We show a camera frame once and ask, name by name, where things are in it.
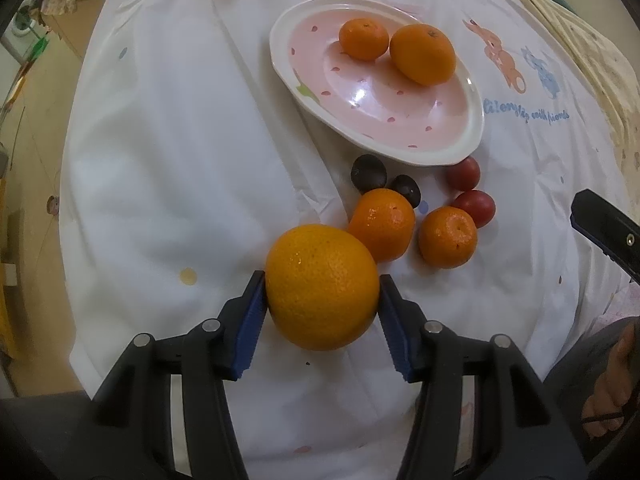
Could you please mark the person's bare foot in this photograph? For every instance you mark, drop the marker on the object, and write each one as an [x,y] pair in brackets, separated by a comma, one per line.
[607,395]

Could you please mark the yellow floral quilt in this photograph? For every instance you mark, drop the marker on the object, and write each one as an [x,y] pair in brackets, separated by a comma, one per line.
[600,60]

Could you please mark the small mandarin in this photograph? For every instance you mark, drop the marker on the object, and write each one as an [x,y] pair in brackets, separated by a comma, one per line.
[447,236]
[363,38]
[382,225]

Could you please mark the white cartoon printed blanket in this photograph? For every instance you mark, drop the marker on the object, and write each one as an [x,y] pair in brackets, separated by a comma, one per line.
[175,160]

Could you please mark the pink spotted oval plate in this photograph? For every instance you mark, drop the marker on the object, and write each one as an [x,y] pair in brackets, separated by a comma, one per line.
[360,95]

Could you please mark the yellowish medium orange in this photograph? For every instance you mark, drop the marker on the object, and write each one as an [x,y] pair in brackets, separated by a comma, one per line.
[422,55]

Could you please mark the white washing machine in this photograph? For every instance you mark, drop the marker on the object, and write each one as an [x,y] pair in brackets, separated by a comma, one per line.
[22,30]

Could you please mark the red tomato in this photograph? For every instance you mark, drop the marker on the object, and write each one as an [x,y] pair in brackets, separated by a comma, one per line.
[463,172]
[476,207]

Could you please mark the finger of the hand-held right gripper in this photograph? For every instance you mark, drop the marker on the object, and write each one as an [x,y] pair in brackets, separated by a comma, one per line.
[602,227]

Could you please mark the grey pants leg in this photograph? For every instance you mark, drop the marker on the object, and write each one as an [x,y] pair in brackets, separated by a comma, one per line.
[565,390]

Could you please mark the large orange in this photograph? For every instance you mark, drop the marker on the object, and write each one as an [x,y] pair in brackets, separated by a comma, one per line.
[322,287]

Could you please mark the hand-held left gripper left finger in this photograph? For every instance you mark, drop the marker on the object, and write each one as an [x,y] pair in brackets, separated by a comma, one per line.
[250,330]

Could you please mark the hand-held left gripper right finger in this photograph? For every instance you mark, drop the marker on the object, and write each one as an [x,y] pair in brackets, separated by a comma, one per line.
[395,330]

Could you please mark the dark purple plum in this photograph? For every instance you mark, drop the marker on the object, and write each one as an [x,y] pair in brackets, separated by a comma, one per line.
[368,174]
[406,190]

